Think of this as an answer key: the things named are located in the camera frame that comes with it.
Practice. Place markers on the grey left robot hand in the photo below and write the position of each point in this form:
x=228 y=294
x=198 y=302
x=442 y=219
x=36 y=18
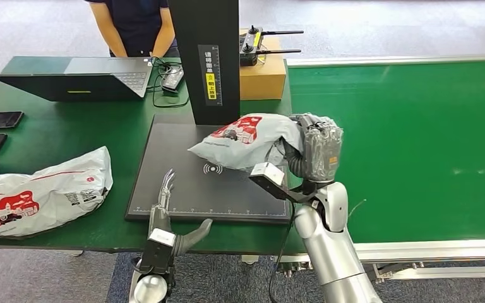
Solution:
x=161 y=221

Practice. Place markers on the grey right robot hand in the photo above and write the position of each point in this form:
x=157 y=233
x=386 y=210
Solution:
x=322 y=150

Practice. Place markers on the white courier bag red print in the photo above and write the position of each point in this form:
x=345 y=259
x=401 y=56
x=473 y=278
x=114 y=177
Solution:
x=46 y=196
x=242 y=142

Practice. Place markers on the person's left forearm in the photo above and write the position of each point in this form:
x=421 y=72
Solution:
x=163 y=33

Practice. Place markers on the person's right forearm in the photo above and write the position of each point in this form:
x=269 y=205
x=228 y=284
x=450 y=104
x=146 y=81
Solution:
x=108 y=31

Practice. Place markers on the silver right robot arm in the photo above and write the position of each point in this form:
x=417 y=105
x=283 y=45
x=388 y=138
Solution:
x=330 y=251

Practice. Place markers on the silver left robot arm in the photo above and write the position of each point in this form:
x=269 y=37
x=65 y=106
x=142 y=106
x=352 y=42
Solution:
x=148 y=290

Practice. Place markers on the black inbound scanner machine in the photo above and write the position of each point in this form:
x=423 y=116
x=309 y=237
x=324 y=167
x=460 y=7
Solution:
x=175 y=184

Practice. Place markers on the brown cardboard box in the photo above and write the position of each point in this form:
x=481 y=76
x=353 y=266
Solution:
x=263 y=79

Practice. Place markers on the green conveyor belt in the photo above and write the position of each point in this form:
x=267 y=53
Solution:
x=435 y=125

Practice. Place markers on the black remote controller with antennas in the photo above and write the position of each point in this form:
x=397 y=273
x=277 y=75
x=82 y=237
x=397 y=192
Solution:
x=249 y=52

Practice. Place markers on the black power adapter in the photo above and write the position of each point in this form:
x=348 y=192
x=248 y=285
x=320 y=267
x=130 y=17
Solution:
x=173 y=79

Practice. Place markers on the dark grey laptop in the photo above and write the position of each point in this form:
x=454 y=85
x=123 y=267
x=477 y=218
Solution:
x=79 y=85

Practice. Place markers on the person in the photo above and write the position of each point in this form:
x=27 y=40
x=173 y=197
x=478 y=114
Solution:
x=138 y=25

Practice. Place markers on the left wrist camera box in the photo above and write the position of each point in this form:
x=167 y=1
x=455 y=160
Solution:
x=159 y=251

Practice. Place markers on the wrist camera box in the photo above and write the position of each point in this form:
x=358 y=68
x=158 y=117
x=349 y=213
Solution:
x=269 y=175
x=159 y=251

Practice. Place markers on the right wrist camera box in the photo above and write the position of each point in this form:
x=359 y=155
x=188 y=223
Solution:
x=269 y=175

